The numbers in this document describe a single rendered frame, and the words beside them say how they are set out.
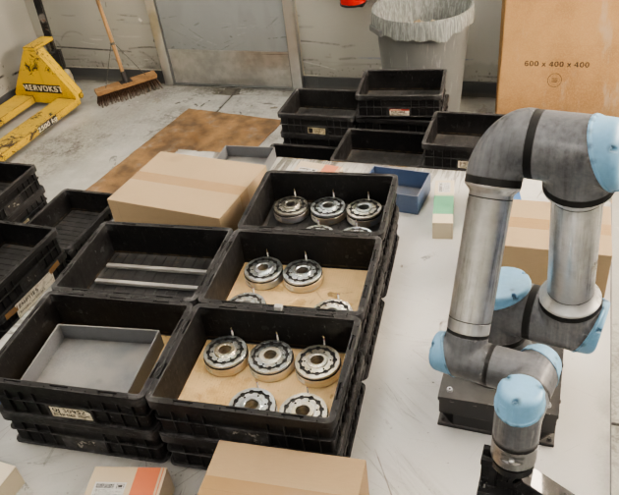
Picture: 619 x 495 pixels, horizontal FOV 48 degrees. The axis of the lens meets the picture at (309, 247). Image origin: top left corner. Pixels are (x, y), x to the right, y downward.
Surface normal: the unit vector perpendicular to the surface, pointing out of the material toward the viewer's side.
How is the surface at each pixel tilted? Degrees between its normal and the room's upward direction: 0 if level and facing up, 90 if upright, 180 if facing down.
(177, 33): 90
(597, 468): 0
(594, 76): 74
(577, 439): 0
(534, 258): 90
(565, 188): 98
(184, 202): 0
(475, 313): 64
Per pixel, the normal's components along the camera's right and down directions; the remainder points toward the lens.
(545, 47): -0.33, 0.41
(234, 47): -0.32, 0.60
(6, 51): 0.94, 0.11
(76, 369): -0.11, -0.79
